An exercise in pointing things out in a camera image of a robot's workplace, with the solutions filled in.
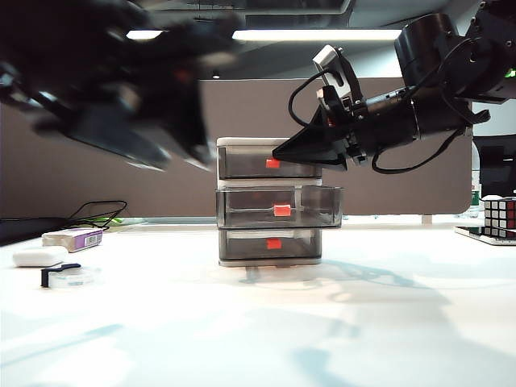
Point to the ceiling light strip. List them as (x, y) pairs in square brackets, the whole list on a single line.
[(302, 34)]

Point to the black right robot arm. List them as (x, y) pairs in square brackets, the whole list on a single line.
[(435, 48)]

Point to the white and purple box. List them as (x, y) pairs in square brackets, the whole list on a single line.
[(78, 240)]

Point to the white flat tray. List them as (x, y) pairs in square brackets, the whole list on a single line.
[(496, 240)]

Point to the white earbuds case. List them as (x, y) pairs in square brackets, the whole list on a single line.
[(38, 257)]

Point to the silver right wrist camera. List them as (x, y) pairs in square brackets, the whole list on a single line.
[(334, 66)]

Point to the grey translucent drawer, empty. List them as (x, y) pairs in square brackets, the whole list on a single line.
[(242, 165)]

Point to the brown desk partition panel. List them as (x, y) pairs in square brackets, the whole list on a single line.
[(121, 189)]

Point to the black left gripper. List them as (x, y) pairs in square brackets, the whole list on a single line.
[(157, 88)]

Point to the black Rubik's cube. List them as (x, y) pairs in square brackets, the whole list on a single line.
[(500, 213)]

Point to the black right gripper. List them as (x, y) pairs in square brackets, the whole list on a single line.
[(356, 129)]

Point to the grey translucent drawer with papers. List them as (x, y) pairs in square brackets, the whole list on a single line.
[(242, 246)]

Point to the black monitor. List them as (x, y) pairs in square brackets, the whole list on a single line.
[(496, 169)]

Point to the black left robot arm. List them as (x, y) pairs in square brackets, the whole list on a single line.
[(60, 48)]

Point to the white partition foot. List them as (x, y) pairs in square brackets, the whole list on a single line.
[(427, 220)]

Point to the transparent tape roll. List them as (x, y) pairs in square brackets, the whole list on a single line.
[(74, 278)]

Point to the white three-drawer cabinet frame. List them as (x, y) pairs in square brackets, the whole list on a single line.
[(242, 141)]

